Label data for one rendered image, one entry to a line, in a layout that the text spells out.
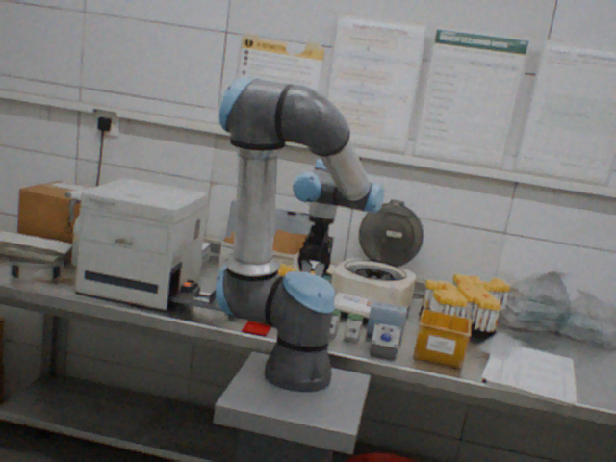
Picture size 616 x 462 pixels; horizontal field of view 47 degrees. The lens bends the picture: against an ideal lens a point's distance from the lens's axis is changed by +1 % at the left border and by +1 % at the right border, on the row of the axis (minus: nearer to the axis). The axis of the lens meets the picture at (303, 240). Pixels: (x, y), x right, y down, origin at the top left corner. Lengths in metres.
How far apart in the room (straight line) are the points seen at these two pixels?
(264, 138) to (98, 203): 0.72
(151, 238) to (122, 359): 1.01
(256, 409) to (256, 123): 0.57
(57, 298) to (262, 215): 0.80
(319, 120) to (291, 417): 0.59
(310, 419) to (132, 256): 0.79
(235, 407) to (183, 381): 1.37
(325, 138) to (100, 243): 0.85
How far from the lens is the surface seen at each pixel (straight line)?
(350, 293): 2.15
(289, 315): 1.51
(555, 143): 2.42
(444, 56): 2.37
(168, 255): 1.95
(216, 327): 1.93
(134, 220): 1.97
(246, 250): 1.51
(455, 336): 1.90
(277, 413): 1.45
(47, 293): 2.11
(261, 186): 1.46
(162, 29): 2.58
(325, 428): 1.42
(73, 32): 2.72
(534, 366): 2.04
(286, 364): 1.54
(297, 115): 1.37
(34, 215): 2.53
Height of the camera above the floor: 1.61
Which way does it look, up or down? 14 degrees down
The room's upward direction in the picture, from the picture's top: 8 degrees clockwise
